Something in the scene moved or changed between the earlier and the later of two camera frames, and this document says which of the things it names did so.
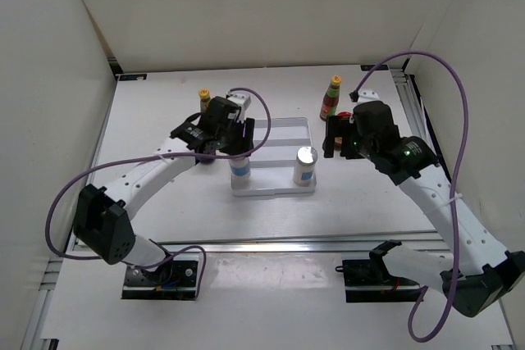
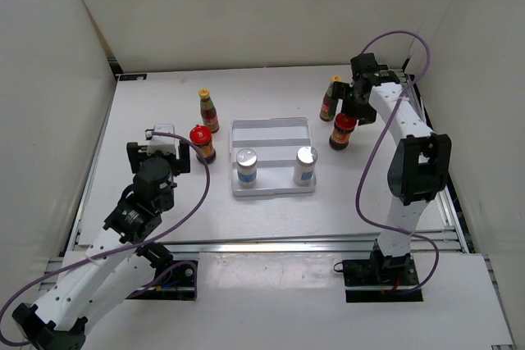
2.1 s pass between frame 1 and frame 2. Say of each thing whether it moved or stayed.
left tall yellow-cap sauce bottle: stayed
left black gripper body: moved
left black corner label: stayed
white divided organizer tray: stayed
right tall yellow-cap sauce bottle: stayed
